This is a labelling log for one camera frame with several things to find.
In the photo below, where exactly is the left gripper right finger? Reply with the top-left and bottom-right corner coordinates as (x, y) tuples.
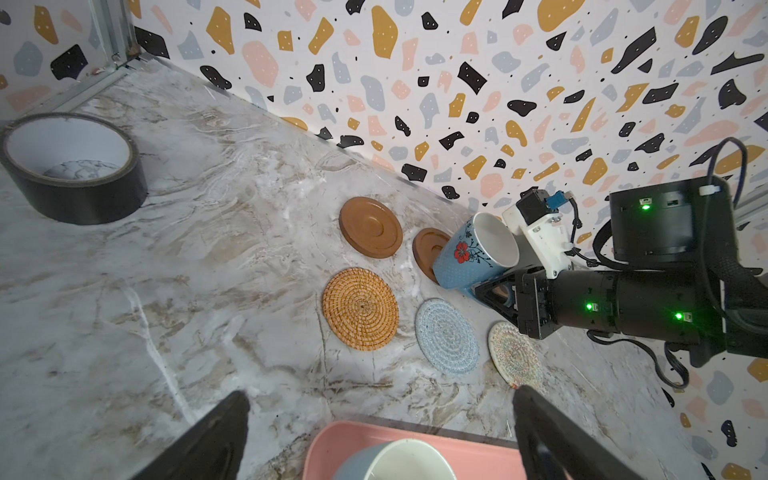
(513, 385), (640, 480)

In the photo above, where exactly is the light blue round coaster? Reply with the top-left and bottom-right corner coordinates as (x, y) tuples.
(414, 298), (480, 375)

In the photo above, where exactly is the black tape roll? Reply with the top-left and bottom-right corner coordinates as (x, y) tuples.
(1, 113), (148, 225)

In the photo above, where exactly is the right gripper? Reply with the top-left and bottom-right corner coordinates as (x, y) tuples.
(473, 270), (618, 340)

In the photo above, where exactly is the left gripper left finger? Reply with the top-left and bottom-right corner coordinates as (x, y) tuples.
(133, 391), (250, 479)

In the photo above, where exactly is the white mug blue handle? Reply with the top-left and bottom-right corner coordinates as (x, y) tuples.
(332, 438), (457, 480)

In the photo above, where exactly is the woven rattan coaster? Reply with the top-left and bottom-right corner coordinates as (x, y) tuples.
(322, 267), (400, 351)

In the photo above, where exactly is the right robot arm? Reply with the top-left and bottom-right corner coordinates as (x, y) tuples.
(474, 177), (767, 367)

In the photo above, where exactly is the light blue mug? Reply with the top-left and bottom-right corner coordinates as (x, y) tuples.
(432, 212), (520, 290)

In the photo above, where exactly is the beige patterned round coaster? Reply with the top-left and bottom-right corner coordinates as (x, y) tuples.
(487, 321), (542, 389)

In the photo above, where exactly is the pink silicone tray mat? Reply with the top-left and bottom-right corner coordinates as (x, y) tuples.
(303, 421), (526, 479)

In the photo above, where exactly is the brown wooden coaster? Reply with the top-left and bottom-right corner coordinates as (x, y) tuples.
(339, 197), (403, 259)
(412, 228), (450, 283)

